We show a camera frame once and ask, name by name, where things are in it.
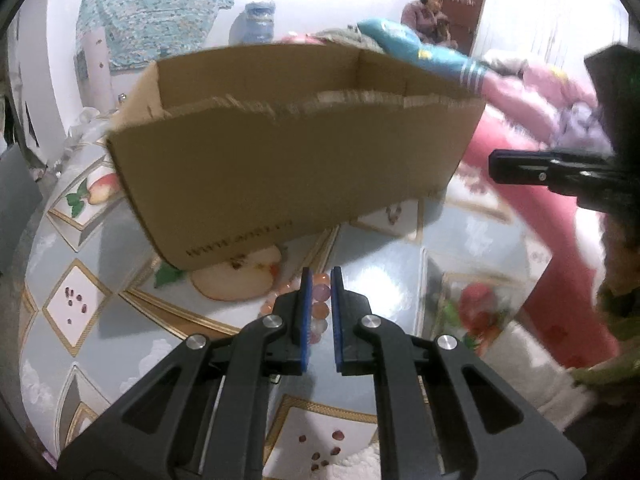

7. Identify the white plastic bag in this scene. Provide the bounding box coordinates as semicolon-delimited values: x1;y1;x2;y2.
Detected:
65;107;108;141

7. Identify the white dotted roll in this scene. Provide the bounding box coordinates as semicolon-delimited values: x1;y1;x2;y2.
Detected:
80;27;108;116

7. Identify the pink floral blanket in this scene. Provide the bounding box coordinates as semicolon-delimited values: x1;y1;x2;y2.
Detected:
277;30;623;368

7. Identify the grey board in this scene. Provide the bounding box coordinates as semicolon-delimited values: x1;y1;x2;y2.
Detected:
0;152;43;256

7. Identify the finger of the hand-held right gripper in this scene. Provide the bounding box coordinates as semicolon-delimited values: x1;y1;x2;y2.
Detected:
489;149;617;195

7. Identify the blue floral wall cloth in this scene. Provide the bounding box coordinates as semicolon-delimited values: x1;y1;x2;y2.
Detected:
75;0;236;71

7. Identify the blue water bottle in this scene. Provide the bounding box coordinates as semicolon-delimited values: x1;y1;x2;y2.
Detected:
232;2;277;48

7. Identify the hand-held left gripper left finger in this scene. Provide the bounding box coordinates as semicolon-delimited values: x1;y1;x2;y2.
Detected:
57;266;315;480

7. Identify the blue printed pillow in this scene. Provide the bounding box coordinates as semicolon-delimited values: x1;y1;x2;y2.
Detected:
357;19;493;95

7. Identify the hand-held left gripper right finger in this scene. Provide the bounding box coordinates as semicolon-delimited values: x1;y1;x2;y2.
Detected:
330;265;587;480

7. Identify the cardboard box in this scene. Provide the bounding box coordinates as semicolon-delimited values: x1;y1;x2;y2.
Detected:
105;42;487;272

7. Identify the pink garment pile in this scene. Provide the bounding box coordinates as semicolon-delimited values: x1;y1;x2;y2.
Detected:
480;50;613;156

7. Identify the orange bead bracelet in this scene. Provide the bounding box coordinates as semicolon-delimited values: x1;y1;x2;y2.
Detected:
261;282;332;345

